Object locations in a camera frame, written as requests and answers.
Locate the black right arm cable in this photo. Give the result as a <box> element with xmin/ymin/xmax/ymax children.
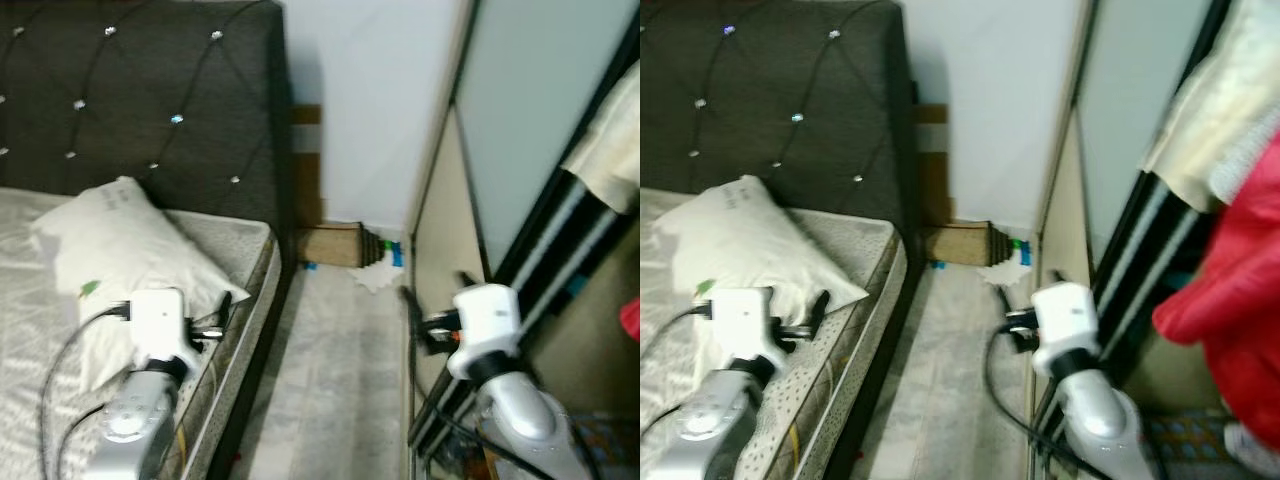
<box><xmin>983</xmin><ymin>320</ymin><xmax>1111</xmax><ymax>480</ymax></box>
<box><xmin>400</xmin><ymin>330</ymin><xmax>561</xmax><ymax>480</ymax></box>

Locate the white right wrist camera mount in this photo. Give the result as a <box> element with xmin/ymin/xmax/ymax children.
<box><xmin>447</xmin><ymin>285</ymin><xmax>523</xmax><ymax>381</ymax></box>
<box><xmin>1030</xmin><ymin>283</ymin><xmax>1101</xmax><ymax>376</ymax></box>

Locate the brown wooden box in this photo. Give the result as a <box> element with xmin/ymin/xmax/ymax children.
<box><xmin>297</xmin><ymin>222</ymin><xmax>369</xmax><ymax>269</ymax></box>
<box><xmin>925</xmin><ymin>222</ymin><xmax>993</xmax><ymax>267</ymax></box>

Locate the beige wardrobe with glass door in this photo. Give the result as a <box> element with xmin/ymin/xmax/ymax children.
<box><xmin>405</xmin><ymin>0</ymin><xmax>641</xmax><ymax>471</ymax></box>
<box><xmin>1035</xmin><ymin>0</ymin><xmax>1241</xmax><ymax>471</ymax></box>

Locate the white pillow with tree print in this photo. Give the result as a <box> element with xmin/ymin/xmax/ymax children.
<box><xmin>30</xmin><ymin>177</ymin><xmax>251</xmax><ymax>393</ymax></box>
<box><xmin>652</xmin><ymin>175</ymin><xmax>871</xmax><ymax>371</ymax></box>

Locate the dark tufted headboard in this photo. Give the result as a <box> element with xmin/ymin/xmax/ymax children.
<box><xmin>640</xmin><ymin>0</ymin><xmax>923</xmax><ymax>261</ymax></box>
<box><xmin>0</xmin><ymin>0</ymin><xmax>299</xmax><ymax>261</ymax></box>

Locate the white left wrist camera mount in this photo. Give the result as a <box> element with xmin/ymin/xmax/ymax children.
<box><xmin>128</xmin><ymin>288</ymin><xmax>201</xmax><ymax>373</ymax></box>
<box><xmin>710</xmin><ymin>287</ymin><xmax>786</xmax><ymax>373</ymax></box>

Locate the cream hanging cloth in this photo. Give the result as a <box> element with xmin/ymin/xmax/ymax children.
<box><xmin>1140</xmin><ymin>0</ymin><xmax>1280</xmax><ymax>213</ymax></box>
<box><xmin>562</xmin><ymin>60</ymin><xmax>641</xmax><ymax>214</ymax></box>

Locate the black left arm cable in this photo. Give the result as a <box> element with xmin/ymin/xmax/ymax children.
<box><xmin>640</xmin><ymin>303</ymin><xmax>713</xmax><ymax>441</ymax></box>
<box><xmin>38</xmin><ymin>303</ymin><xmax>131</xmax><ymax>480</ymax></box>

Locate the brown wooden plank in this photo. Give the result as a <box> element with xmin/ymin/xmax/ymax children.
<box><xmin>292</xmin><ymin>104</ymin><xmax>324</xmax><ymax>229</ymax></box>
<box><xmin>915</xmin><ymin>103</ymin><xmax>949</xmax><ymax>226</ymax></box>

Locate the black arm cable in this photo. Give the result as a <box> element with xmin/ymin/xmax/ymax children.
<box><xmin>38</xmin><ymin>303</ymin><xmax>131</xmax><ymax>480</ymax></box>
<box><xmin>400</xmin><ymin>330</ymin><xmax>561</xmax><ymax>480</ymax></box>
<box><xmin>983</xmin><ymin>320</ymin><xmax>1111</xmax><ymax>480</ymax></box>
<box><xmin>640</xmin><ymin>303</ymin><xmax>713</xmax><ymax>441</ymax></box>

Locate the white crumpled paper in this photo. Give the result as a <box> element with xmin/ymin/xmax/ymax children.
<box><xmin>975</xmin><ymin>250</ymin><xmax>1031</xmax><ymax>291</ymax></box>
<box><xmin>352</xmin><ymin>252</ymin><xmax>404</xmax><ymax>293</ymax></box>

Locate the grey quilted mattress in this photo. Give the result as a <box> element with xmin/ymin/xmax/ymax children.
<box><xmin>640</xmin><ymin>187</ymin><xmax>908</xmax><ymax>480</ymax></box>
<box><xmin>0</xmin><ymin>187</ymin><xmax>281</xmax><ymax>480</ymax></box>

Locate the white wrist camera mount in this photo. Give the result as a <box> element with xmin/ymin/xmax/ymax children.
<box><xmin>1030</xmin><ymin>283</ymin><xmax>1101</xmax><ymax>376</ymax></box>
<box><xmin>447</xmin><ymin>285</ymin><xmax>523</xmax><ymax>381</ymax></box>
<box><xmin>710</xmin><ymin>287</ymin><xmax>786</xmax><ymax>373</ymax></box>
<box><xmin>128</xmin><ymin>288</ymin><xmax>201</xmax><ymax>373</ymax></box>

